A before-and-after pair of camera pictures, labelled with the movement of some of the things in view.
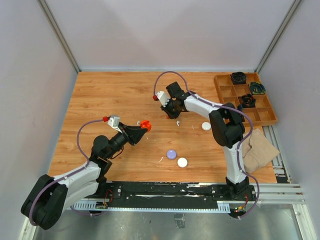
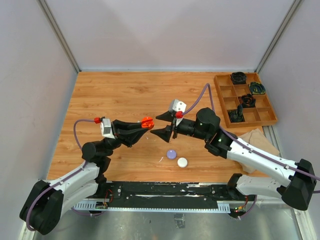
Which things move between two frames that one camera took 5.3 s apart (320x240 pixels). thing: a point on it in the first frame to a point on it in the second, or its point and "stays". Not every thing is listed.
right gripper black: x=173 y=116 to x=165 y=133
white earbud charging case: x=182 y=162 stays
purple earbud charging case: x=171 y=154 stays
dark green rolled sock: x=257 y=88 stays
